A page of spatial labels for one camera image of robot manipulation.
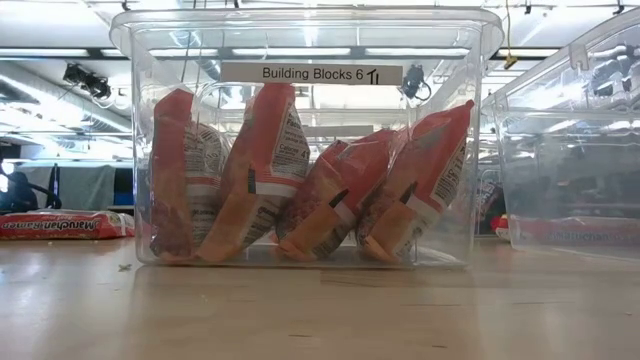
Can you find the orange Maruchan noodle pack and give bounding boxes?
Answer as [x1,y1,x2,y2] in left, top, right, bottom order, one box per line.
[148,88,229,262]
[355,99,475,264]
[197,82,311,264]
[274,128,397,263]

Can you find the clear plastic bin with label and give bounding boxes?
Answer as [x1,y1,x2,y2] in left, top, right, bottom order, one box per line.
[108,5,506,269]

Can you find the red white noodle pack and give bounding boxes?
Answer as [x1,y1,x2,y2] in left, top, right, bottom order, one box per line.
[492,213,512,242]

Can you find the yellow red Maruchan ramen pack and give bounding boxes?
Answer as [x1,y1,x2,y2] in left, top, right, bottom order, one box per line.
[0,209,137,242]
[513,215,640,247]

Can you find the yellow hanging hook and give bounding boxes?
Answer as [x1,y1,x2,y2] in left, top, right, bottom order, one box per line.
[503,0,519,71]

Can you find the grey partition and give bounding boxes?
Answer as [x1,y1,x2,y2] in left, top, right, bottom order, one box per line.
[19,164,117,211]

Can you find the long ceiling light panel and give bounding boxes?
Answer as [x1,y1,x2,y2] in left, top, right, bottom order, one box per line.
[0,47,91,58]
[494,47,559,58]

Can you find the black office chair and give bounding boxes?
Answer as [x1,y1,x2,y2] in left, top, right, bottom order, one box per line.
[0,162,64,212]

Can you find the silver ceiling duct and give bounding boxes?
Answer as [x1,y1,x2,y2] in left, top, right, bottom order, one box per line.
[0,74,132,135]

